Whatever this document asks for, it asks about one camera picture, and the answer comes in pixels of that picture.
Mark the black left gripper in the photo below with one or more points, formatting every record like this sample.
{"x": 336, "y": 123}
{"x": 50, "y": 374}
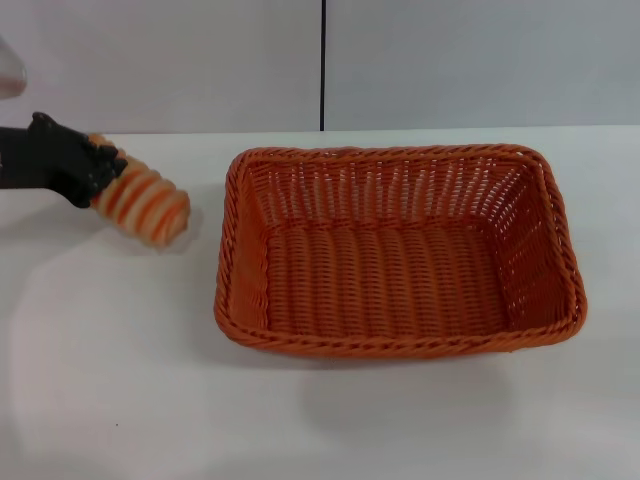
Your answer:
{"x": 50, "y": 155}

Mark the orange white striped bread roll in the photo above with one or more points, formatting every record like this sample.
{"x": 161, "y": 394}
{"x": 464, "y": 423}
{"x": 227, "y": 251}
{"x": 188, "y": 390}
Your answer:
{"x": 147, "y": 205}

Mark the orange woven rectangular basket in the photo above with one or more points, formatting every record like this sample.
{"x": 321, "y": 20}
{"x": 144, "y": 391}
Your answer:
{"x": 400, "y": 280}

